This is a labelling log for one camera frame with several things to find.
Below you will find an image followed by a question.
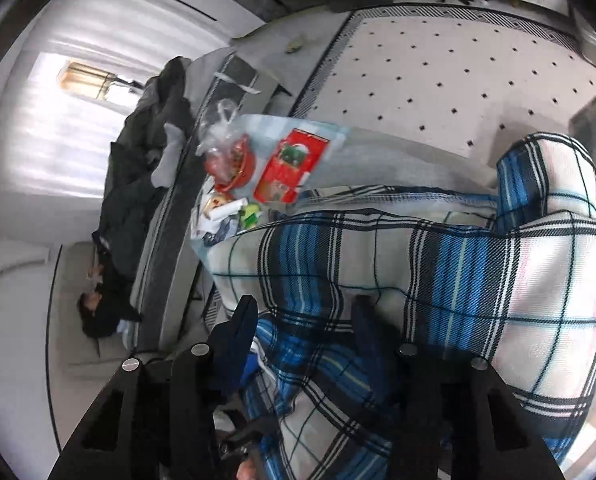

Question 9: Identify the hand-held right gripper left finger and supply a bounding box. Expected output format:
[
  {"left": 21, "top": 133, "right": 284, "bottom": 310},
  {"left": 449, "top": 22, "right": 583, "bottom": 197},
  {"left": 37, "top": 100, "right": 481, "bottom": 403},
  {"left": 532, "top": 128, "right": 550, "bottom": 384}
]
[{"left": 48, "top": 295, "right": 259, "bottom": 480}]

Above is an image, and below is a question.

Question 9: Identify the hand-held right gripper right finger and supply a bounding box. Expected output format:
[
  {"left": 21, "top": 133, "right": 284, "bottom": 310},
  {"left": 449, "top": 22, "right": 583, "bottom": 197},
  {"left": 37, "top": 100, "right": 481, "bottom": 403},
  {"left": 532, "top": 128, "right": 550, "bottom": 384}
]
[{"left": 352, "top": 295, "right": 564, "bottom": 480}]

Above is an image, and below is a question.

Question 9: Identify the blue plaid shirt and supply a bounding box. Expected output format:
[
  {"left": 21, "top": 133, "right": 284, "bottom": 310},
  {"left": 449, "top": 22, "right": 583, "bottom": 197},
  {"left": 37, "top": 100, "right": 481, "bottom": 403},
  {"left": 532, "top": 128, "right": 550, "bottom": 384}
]
[{"left": 205, "top": 132, "right": 596, "bottom": 480}]

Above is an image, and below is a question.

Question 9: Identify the green packet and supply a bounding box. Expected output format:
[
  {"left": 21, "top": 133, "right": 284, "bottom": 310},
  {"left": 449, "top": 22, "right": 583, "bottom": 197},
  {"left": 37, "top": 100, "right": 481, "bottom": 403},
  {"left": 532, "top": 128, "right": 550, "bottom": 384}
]
[{"left": 238, "top": 204, "right": 263, "bottom": 228}]

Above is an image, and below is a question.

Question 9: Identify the grey sofa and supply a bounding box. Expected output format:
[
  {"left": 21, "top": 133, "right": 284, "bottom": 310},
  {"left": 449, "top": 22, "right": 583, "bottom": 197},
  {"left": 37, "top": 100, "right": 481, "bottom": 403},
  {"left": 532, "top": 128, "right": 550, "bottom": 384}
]
[{"left": 128, "top": 50, "right": 291, "bottom": 353}]

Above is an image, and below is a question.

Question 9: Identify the red bowl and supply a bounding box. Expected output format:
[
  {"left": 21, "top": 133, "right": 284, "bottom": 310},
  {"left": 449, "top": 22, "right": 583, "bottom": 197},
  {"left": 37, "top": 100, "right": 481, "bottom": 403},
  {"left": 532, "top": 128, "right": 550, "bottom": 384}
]
[{"left": 203, "top": 134, "right": 257, "bottom": 196}]

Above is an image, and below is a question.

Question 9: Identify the red flat packet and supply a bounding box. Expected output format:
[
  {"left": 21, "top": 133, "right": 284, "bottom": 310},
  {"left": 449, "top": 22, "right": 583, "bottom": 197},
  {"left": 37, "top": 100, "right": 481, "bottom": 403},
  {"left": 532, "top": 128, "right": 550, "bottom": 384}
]
[{"left": 252, "top": 128, "right": 331, "bottom": 206}]

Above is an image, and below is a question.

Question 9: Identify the clear plastic bag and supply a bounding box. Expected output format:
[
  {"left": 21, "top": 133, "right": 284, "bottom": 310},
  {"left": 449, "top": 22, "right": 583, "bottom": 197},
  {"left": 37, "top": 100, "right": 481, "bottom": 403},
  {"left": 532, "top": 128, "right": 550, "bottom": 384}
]
[{"left": 195, "top": 99, "right": 251, "bottom": 161}]

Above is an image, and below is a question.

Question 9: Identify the white rug with black diamonds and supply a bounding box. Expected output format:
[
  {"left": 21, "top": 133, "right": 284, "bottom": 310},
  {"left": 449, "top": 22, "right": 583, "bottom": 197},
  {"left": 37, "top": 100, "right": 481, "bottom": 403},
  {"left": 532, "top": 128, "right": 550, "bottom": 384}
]
[{"left": 289, "top": 4, "right": 596, "bottom": 159}]

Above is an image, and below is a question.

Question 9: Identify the white curtain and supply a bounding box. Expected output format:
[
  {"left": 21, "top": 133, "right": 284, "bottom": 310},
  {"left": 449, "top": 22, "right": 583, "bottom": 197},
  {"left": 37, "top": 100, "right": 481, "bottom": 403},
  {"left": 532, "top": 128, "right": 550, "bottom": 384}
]
[{"left": 0, "top": 0, "right": 239, "bottom": 261}]

